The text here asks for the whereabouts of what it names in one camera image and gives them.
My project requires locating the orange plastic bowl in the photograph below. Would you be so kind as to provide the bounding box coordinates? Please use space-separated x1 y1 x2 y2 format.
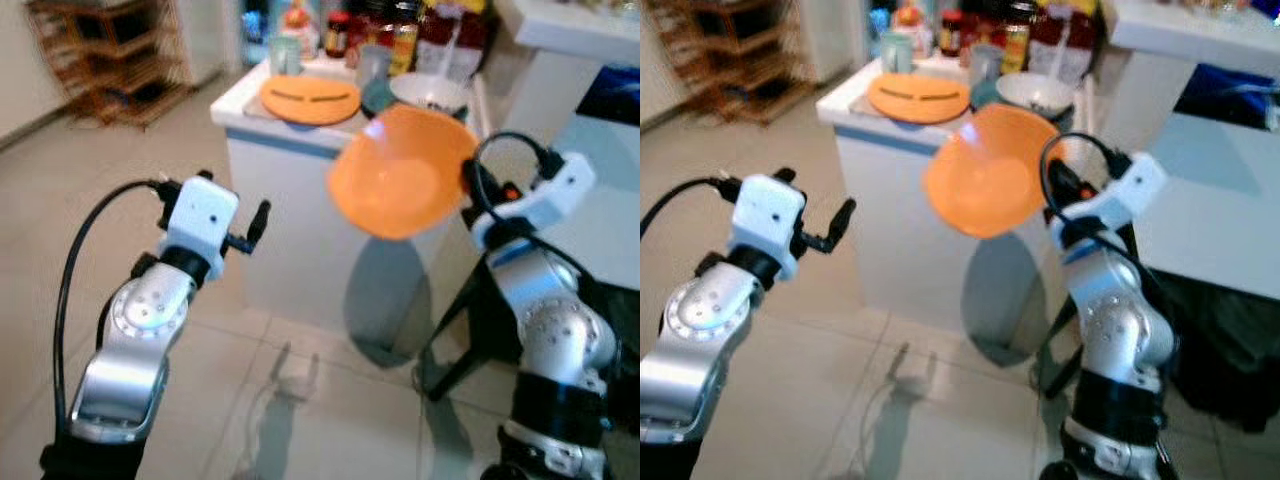
326 104 480 242
921 102 1067 240

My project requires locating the dark blue screen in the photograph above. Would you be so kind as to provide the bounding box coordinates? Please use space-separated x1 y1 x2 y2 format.
574 64 641 128
1172 63 1280 132

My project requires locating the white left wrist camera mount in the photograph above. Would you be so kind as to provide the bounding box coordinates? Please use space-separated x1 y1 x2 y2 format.
727 174 807 282
158 172 241 282

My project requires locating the white kitchen island table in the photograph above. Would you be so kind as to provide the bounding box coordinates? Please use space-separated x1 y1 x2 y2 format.
209 54 493 346
816 52 1083 341

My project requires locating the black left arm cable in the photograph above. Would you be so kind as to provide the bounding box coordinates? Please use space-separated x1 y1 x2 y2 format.
640 176 739 237
52 178 167 437

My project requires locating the black chair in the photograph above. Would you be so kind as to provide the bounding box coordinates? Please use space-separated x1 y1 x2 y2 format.
413 248 641 403
1033 268 1280 435

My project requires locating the grey cup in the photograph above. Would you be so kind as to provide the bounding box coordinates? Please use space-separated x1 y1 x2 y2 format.
357 44 394 88
967 42 1005 87

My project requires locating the orange plate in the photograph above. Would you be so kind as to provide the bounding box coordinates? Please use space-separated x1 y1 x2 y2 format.
259 74 362 127
866 71 972 126

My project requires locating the pale green mug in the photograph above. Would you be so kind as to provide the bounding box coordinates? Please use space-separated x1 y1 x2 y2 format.
267 34 304 78
879 31 915 75

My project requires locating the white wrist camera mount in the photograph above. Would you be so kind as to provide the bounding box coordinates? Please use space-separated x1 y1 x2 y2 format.
727 174 807 282
158 172 241 282
470 151 597 251
1047 151 1169 251

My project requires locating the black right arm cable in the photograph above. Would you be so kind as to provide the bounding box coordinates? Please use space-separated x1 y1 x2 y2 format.
470 130 567 233
1038 130 1133 223

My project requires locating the white ceramic bowl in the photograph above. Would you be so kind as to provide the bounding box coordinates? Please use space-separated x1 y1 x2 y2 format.
996 71 1077 121
389 71 472 118

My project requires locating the orange and white bottle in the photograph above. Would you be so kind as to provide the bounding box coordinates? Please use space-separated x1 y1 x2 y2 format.
893 0 935 56
282 0 322 59

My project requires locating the white counter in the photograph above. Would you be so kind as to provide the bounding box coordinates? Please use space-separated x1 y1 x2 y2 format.
1098 0 1280 303
497 0 641 293

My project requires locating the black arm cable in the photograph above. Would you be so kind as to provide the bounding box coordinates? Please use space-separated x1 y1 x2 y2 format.
52 178 167 437
470 130 567 233
1038 130 1133 223
640 176 739 237

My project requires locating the yellow label sauce bottle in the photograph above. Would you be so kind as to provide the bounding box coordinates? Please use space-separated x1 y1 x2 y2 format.
389 2 420 78
1001 2 1033 75

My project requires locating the wooden slatted rack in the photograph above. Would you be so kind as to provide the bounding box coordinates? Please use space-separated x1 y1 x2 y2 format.
24 0 193 128
642 0 816 123

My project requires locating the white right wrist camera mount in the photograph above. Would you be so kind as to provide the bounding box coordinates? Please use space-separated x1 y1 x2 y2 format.
1047 151 1169 251
470 151 597 251

